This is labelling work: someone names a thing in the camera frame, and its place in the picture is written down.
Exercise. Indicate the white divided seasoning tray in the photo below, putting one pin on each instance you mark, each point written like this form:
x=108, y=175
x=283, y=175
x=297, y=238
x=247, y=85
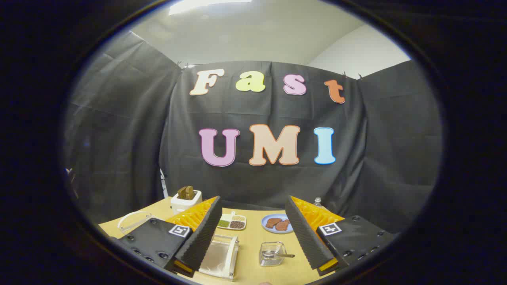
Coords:
x=231, y=221

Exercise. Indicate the spoon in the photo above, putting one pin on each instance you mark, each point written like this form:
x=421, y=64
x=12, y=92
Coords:
x=277, y=255

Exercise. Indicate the white drain tray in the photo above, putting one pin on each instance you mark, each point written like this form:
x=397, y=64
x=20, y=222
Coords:
x=218, y=259

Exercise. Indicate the brown toast slice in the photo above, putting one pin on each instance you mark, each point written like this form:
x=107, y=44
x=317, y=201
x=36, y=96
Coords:
x=185, y=192

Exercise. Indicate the white toaster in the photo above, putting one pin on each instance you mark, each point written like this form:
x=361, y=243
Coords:
x=183, y=205

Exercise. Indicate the brown meat piece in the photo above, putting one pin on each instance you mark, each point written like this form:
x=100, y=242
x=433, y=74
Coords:
x=283, y=225
x=273, y=222

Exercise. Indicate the blue plate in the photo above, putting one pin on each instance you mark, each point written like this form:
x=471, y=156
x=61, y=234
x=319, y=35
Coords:
x=267, y=229

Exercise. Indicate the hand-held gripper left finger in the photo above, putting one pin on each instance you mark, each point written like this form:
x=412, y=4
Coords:
x=204, y=233

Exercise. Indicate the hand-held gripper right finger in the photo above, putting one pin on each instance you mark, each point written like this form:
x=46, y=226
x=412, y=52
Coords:
x=307, y=237

